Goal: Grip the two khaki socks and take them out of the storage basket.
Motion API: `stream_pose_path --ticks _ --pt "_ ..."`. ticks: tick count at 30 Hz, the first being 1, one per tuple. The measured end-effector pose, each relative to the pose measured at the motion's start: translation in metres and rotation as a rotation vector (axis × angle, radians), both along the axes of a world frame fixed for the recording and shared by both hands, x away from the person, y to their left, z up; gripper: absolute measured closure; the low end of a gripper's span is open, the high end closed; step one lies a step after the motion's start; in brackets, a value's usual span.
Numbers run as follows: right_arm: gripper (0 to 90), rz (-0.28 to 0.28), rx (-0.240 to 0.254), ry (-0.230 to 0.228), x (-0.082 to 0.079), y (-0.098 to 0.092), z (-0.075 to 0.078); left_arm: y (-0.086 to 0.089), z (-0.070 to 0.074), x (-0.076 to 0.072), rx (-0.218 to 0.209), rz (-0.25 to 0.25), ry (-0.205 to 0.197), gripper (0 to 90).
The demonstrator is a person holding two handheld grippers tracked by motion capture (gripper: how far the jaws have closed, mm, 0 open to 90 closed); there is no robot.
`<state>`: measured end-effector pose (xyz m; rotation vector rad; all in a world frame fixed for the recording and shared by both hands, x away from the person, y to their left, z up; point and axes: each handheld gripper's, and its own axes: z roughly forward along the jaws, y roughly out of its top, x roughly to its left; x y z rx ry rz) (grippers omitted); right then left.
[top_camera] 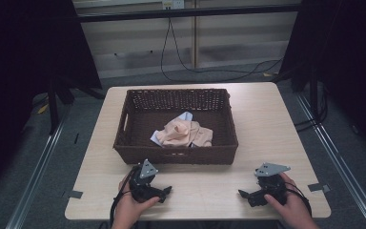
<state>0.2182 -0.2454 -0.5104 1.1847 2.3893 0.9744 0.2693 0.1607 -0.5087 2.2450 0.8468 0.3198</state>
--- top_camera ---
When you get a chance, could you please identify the wooden wall strip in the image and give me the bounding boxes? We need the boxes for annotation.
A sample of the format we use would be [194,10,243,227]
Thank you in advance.
[192,0,201,70]

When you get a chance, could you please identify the metal floor rail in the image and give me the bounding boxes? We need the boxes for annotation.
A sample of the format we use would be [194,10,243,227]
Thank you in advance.
[5,102,74,229]
[295,92,366,229]

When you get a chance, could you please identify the black horizontal bar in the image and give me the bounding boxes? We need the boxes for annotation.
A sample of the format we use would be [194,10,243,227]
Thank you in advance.
[75,3,302,24]

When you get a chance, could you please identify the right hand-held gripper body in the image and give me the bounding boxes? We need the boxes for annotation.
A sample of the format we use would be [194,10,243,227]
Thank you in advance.
[250,162,292,208]

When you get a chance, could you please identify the person's left hand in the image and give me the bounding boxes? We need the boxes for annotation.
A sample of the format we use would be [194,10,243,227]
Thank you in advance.
[112,173,162,225]

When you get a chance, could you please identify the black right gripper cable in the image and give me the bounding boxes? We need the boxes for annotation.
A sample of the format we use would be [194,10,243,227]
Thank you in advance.
[284,181,313,218]

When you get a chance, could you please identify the black curtain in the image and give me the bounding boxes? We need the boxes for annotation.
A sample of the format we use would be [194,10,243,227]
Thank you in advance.
[272,0,366,161]
[0,0,103,202]

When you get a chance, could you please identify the brown woven basket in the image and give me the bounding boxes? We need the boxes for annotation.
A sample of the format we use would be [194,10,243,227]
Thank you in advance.
[112,88,239,166]

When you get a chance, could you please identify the person's right hand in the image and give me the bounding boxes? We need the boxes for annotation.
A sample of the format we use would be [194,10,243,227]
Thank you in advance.
[263,172,313,223]

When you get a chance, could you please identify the grey tape piece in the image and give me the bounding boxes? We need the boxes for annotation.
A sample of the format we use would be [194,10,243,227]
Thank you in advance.
[62,189,84,200]
[307,182,332,194]

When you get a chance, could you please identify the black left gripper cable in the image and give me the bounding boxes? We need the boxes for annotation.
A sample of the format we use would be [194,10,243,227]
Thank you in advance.
[109,165,141,228]

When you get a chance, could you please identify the white wall socket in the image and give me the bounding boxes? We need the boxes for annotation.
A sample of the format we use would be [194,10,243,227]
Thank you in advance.
[161,0,186,10]

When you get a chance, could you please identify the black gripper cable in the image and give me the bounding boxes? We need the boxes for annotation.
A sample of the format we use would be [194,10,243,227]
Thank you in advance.
[284,181,313,218]
[109,165,141,228]

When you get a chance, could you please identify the black metal stand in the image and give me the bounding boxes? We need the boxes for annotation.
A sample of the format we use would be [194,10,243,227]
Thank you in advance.
[47,71,61,135]

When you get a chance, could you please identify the black wall cable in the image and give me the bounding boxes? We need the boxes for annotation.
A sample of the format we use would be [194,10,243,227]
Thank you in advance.
[159,9,284,83]

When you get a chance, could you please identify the black floor cables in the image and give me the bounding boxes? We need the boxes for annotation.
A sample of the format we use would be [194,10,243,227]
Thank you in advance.
[293,80,330,134]

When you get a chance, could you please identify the peach cloth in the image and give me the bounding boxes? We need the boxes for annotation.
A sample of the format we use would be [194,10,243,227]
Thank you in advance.
[154,116,214,148]

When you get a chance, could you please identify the crumpled beige cloth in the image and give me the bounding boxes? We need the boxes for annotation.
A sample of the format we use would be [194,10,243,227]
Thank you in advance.
[150,111,204,149]

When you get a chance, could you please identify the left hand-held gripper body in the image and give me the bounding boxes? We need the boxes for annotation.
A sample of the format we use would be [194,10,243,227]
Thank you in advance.
[128,158,164,204]

